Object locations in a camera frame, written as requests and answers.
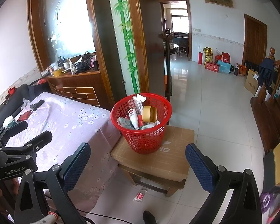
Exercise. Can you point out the red cylinder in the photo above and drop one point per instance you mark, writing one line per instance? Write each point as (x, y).
(201, 58)

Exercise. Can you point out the white spray bottle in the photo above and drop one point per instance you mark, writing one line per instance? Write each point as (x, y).
(133, 116)

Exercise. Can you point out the blue box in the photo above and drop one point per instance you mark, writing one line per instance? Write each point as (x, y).
(224, 67)

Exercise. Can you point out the white medicine box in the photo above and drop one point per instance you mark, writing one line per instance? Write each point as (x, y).
(138, 105)

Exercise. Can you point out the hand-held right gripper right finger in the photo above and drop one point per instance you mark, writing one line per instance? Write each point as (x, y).
(200, 166)

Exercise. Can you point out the red plastic mesh basket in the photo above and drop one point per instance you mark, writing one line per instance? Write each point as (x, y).
(142, 142)

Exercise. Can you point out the long red packet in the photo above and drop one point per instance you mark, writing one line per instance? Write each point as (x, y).
(24, 116)

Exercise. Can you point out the black leather sofa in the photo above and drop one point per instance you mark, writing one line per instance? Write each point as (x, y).
(23, 91)

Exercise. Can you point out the wooden partition cabinet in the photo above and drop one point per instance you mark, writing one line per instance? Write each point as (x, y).
(72, 84)

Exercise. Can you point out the wooden stool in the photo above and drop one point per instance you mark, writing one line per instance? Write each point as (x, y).
(154, 184)

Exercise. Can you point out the red gift box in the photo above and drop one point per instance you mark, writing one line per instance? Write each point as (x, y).
(212, 67)

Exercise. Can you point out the brown tape roll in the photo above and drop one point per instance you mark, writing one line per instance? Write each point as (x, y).
(148, 116)

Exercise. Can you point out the dark dining chair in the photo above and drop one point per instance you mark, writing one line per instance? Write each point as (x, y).
(183, 43)

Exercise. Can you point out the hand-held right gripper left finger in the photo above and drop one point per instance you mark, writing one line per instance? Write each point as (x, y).
(77, 164)

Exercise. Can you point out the wooden stair railing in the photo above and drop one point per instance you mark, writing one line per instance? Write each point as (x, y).
(268, 112)

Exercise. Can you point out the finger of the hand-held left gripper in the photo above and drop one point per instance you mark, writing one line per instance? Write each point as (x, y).
(14, 129)
(37, 142)

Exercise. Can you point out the dark jacket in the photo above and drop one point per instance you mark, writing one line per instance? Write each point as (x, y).
(267, 71)

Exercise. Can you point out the frosted glass panel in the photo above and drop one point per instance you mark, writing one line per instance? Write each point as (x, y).
(67, 28)

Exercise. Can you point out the small yellow box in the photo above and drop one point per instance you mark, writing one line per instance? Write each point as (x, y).
(58, 72)

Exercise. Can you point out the black paper bag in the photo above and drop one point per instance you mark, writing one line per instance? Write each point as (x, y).
(37, 91)

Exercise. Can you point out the wooden door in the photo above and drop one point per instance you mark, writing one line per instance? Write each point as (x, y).
(254, 39)

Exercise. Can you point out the red white packet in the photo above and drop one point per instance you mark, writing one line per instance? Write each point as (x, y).
(140, 195)

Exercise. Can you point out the teal tissue pack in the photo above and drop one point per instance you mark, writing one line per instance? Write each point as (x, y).
(123, 122)

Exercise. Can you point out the flat brown cardboard box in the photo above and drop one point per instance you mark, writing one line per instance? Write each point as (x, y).
(172, 163)

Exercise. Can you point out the white labelled cardboard box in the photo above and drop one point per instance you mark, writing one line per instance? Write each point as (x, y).
(252, 82)

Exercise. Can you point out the gold gift bag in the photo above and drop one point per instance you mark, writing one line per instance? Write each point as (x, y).
(208, 54)

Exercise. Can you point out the black handbag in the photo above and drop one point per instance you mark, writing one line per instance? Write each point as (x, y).
(84, 65)

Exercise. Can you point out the clear plastic bag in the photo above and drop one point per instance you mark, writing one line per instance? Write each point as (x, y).
(25, 102)

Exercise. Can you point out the green bamboo wall painting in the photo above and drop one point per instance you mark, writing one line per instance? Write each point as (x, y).
(128, 51)

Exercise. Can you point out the red cloth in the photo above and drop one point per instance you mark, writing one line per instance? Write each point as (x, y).
(12, 91)

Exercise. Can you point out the black plastic tool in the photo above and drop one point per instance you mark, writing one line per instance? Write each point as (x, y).
(37, 104)

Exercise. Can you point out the purple bow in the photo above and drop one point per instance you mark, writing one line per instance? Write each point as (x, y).
(266, 201)

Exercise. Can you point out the person's black shoe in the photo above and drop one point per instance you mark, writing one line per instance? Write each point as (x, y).
(149, 217)

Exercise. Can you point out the dark green tissue box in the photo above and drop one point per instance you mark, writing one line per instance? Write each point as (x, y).
(10, 121)

